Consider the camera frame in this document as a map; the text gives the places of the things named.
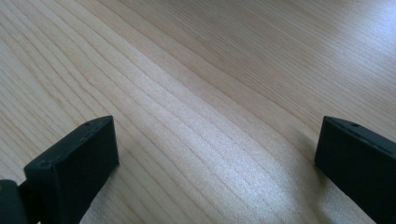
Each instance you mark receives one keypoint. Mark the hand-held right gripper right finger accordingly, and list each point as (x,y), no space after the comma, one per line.
(358,161)

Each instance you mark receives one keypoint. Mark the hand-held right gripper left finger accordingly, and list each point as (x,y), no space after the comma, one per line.
(74,161)

